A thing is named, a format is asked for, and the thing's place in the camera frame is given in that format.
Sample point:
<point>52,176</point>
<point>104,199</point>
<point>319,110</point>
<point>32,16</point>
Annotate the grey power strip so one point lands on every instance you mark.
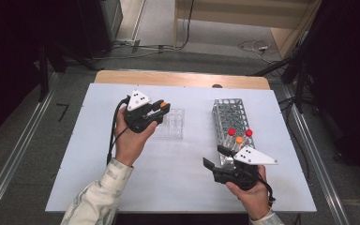
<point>125,41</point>

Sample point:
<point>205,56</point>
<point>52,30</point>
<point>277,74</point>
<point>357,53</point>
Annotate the black metal stand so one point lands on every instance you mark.
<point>43,78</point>
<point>300,87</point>

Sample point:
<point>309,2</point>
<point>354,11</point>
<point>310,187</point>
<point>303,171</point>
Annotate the person's left hand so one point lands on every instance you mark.
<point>131,143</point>

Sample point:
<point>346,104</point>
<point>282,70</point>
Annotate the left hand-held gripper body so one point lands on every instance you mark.
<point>137,120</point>

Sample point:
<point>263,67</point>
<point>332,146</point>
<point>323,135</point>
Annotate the white board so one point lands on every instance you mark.
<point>184,175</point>

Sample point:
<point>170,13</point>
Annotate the aluminium floor rail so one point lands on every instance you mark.
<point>15,150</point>
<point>314,156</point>

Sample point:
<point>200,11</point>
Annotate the metal test tube rack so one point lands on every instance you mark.
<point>231,109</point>

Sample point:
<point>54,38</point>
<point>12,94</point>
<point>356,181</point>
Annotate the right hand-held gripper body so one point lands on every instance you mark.
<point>240,176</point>

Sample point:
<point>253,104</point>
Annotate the orange-capped clear tube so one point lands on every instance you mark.
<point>239,139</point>
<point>164,104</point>

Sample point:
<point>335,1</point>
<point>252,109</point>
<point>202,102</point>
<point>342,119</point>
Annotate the dark round table grommet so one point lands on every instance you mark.
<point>217,86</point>

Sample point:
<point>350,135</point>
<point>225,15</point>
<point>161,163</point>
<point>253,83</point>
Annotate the clear plastic tube rack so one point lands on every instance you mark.
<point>175,125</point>

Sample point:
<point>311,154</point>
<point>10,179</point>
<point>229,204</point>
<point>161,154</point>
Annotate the light wooden furniture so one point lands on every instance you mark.
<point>231,15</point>

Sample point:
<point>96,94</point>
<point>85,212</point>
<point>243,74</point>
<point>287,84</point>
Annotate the person's right hand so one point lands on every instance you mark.
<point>253,200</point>

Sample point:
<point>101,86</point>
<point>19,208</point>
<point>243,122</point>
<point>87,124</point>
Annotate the black cabinet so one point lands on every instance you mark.
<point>93,25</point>

